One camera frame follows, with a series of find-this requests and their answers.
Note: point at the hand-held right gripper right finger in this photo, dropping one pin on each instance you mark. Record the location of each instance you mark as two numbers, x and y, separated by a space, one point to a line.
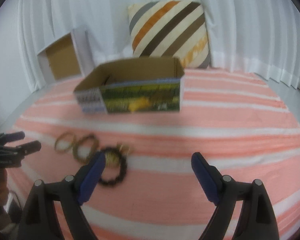
206 177

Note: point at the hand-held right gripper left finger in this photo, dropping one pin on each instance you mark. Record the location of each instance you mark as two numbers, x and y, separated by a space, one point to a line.
91 177

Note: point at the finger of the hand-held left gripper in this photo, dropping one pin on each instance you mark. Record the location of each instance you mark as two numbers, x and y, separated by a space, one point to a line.
11 137
25 148

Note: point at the printed cardboard box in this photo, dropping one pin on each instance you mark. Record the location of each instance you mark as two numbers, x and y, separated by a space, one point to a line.
140 97

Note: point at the person's left hand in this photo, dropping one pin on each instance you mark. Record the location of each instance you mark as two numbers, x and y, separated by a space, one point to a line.
1 185

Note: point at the small gold ornament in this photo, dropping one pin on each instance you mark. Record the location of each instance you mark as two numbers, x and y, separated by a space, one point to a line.
125 148

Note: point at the pink striped blanket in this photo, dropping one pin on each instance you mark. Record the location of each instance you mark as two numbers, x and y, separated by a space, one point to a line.
202 130

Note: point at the white cardboard box lid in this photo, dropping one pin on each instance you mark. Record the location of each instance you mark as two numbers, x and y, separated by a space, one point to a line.
62 60

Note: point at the striped pillow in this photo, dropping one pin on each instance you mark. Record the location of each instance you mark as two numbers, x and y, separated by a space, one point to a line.
170 30

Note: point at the white curtain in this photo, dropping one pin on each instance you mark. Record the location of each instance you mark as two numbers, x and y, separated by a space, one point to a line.
252 30

